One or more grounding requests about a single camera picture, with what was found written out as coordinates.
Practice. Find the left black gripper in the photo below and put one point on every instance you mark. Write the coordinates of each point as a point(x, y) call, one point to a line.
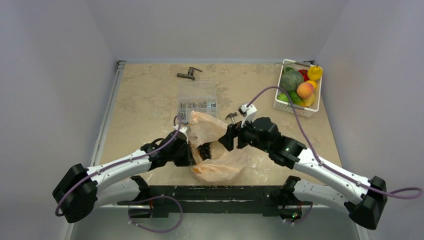
point(188, 159)

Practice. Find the green orange fake mango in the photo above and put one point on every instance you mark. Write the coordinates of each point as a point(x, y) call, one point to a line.
point(296, 99)

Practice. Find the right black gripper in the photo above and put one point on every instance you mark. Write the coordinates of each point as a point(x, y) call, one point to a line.
point(234, 136)

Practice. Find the clear plastic screw organizer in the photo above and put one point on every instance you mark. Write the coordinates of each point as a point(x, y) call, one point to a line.
point(198, 96)

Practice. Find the red fake apple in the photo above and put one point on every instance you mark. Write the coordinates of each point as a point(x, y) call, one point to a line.
point(304, 73)

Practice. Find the yellow fake fruit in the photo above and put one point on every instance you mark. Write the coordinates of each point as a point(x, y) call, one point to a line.
point(315, 72)

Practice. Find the black T-handle tool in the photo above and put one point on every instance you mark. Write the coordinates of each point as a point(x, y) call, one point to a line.
point(190, 73)

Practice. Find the black fake grapes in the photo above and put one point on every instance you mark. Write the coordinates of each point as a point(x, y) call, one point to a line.
point(204, 151)

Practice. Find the white plastic basket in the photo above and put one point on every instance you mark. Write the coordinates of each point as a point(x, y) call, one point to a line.
point(308, 110)

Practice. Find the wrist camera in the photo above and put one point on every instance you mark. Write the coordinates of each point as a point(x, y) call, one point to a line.
point(248, 111)
point(185, 130)

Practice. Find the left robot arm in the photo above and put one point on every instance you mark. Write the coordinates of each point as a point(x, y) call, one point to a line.
point(83, 189)

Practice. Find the orange plastic bag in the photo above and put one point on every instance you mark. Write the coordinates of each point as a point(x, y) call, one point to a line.
point(223, 166)

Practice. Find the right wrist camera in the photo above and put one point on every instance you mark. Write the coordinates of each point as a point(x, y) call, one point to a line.
point(248, 111)

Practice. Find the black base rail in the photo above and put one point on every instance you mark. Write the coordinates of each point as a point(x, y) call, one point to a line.
point(158, 201)

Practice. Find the green fake melon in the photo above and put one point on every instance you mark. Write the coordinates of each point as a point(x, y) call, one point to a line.
point(290, 80)

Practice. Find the orange fake fruit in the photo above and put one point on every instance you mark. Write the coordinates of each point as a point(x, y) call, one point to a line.
point(313, 83)

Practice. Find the green fake pear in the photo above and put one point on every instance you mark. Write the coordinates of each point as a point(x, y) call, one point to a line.
point(283, 98)

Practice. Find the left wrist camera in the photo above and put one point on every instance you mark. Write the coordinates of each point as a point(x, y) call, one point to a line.
point(185, 130)

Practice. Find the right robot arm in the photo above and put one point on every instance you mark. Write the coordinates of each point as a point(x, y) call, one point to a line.
point(362, 198)

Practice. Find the fake peach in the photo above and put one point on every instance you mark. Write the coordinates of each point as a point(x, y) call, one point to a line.
point(305, 90)

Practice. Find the small black hammer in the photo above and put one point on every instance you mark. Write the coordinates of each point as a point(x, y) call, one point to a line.
point(232, 116)

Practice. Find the yellow fake lemon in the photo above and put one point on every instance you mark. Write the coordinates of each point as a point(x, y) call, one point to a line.
point(308, 102)

